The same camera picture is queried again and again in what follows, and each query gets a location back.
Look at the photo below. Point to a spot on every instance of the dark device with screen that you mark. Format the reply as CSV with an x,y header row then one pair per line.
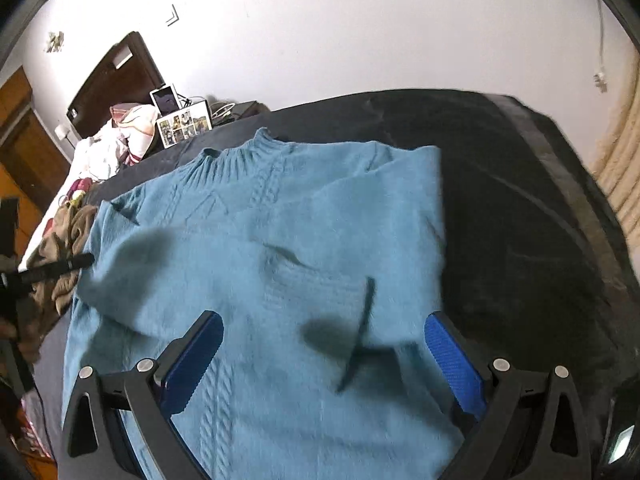
x,y
620,445

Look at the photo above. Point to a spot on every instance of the photo collage board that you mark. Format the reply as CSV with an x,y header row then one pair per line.
x,y
182,125

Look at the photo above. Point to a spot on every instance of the white floral cloth pile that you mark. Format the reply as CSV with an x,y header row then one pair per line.
x,y
105,155

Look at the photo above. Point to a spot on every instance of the wooden wardrobe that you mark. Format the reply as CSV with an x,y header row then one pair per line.
x,y
25,150

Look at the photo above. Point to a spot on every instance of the beige curtain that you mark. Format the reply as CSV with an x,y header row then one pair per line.
x,y
622,170

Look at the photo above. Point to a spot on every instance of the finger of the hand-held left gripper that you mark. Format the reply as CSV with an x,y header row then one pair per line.
x,y
60,266

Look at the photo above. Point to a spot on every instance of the red patterned cloth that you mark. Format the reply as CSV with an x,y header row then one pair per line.
x,y
35,425

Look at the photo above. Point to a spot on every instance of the blue knit sweater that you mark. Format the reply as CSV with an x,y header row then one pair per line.
x,y
280,220

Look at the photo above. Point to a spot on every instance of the wall ornament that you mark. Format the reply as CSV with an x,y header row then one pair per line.
x,y
55,41

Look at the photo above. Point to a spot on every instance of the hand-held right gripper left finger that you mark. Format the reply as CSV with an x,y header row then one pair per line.
x,y
195,360

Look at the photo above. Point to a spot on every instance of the dark nightstand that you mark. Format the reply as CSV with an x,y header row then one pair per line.
x,y
250,110

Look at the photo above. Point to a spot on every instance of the dark table cover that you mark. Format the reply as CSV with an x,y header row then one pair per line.
x,y
510,220

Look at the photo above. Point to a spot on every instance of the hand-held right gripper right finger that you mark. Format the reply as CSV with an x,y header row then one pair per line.
x,y
455,365

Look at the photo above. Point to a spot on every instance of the dark wooden headboard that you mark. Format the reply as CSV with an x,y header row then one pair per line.
x,y
110,85

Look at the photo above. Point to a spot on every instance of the white wall socket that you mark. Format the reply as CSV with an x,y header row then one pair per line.
x,y
172,15

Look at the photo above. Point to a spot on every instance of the magenta folded cloth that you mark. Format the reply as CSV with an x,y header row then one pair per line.
x,y
80,187

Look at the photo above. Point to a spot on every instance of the white framed tablet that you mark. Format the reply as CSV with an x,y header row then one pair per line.
x,y
167,99

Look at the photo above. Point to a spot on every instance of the brown garment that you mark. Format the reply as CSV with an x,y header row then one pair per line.
x,y
65,230

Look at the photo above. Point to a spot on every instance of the pink patterned pillow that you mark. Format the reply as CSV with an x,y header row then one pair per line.
x,y
137,130

